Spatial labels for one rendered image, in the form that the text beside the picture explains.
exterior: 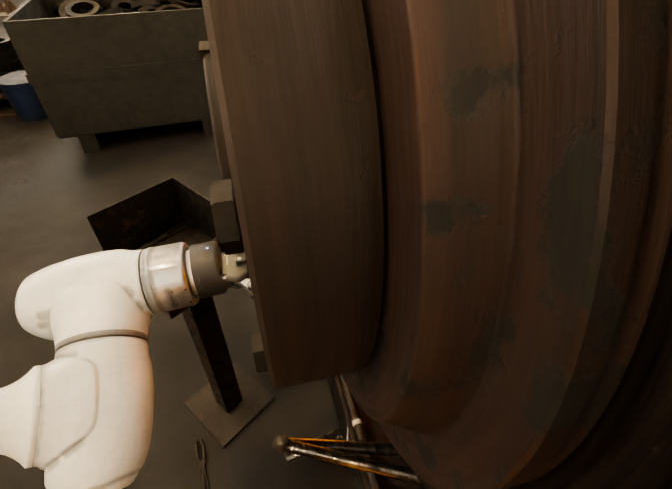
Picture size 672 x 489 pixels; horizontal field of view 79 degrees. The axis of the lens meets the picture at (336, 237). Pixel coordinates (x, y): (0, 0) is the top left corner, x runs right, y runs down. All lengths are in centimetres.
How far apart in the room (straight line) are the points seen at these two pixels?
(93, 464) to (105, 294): 18
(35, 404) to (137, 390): 9
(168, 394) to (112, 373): 97
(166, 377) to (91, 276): 99
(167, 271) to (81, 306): 10
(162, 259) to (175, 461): 91
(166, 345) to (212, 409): 32
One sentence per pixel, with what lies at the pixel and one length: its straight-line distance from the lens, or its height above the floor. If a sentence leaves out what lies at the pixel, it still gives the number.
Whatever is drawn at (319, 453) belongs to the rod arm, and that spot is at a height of 90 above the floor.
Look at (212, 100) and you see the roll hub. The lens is 21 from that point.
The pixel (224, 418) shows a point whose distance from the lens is 140.
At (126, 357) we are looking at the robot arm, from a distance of 55.
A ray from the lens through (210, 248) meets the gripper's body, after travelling 57.
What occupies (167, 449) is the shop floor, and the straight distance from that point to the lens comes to 142.
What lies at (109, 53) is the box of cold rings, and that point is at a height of 55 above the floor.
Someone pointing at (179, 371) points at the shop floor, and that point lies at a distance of 154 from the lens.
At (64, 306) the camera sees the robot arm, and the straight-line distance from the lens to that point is 58.
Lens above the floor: 124
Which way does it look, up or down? 40 degrees down
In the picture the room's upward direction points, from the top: straight up
